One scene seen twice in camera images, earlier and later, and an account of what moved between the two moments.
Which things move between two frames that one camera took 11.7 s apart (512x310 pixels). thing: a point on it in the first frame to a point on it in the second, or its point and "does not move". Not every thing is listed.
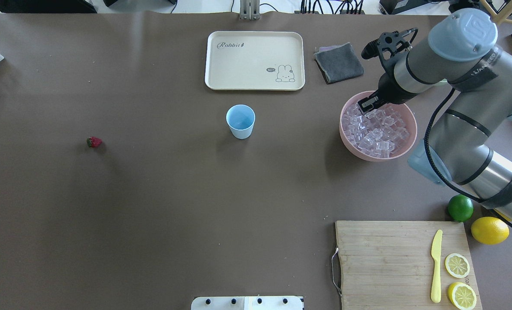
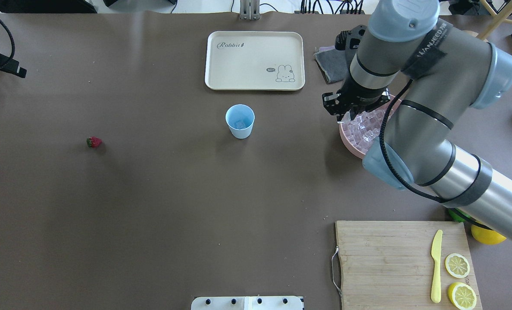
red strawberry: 92,142 does not move
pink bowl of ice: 386,134 does not move
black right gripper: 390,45 to 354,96
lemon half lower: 462,296 does not move
